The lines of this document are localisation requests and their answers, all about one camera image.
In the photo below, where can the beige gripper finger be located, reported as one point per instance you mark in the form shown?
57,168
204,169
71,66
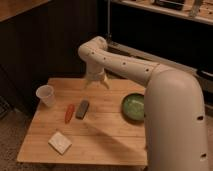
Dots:
87,83
105,82

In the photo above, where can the green ceramic bowl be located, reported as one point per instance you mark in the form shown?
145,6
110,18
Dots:
132,106

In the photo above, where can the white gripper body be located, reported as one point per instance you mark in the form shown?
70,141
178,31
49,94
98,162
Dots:
95,75

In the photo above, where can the wooden low table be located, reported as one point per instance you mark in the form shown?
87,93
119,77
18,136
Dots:
102,137

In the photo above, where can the orange carrot toy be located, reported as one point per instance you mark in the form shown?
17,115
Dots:
69,113

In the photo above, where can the clear plastic cup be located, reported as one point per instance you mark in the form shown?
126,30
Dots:
46,94

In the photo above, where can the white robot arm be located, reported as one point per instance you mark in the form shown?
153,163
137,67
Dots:
175,119

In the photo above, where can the white square sponge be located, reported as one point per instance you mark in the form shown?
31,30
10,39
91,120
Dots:
59,142

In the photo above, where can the vertical metal pole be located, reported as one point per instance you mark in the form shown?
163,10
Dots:
108,20

